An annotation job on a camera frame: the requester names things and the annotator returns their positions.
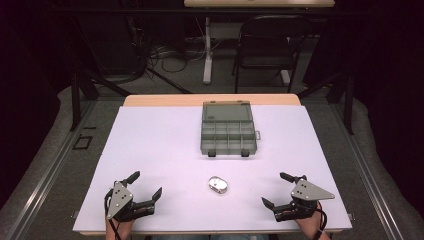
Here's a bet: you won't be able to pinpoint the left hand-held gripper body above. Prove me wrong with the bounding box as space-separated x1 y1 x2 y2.
104 180 156 223

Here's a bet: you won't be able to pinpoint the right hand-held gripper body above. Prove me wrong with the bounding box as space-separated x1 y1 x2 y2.
272 178 336 223

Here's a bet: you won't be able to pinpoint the person's left hand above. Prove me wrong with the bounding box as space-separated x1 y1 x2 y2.
105 218 135 240

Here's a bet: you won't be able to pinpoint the person's right hand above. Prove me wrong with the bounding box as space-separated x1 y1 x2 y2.
294 209 330 240

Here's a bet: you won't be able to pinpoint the white table mat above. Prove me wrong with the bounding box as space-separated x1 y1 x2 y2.
72 104 353 233

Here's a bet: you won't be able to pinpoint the silver oval metal piece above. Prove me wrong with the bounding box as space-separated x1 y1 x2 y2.
208 175 229 195

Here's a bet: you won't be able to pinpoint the grey plastic compartment box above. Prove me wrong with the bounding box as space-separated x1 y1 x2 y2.
199 100 262 158

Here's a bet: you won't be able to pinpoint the wooden table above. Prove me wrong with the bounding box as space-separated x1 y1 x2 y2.
72 93 354 236

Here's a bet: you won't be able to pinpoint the black metal stand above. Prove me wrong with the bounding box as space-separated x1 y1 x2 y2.
327 70 356 136
69 70 102 132

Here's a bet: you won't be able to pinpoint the black folding chair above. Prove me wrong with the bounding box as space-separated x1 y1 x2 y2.
232 14 313 95

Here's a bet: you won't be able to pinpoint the light desk with white legs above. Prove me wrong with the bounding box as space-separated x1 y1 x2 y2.
183 0 336 85

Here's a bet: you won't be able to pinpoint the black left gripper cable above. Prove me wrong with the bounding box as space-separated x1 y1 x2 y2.
104 189 122 240

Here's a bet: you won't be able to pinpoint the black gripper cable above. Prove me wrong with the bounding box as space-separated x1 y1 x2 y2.
316 201 329 235
104 189 122 240

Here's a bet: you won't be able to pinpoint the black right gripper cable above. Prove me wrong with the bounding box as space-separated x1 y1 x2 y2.
316 201 329 235

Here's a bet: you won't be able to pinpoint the aluminium floor rail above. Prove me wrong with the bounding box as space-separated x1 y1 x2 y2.
328 101 406 240
4 99 99 240

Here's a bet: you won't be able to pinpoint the black floor cables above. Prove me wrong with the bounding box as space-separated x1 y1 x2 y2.
146 41 190 75

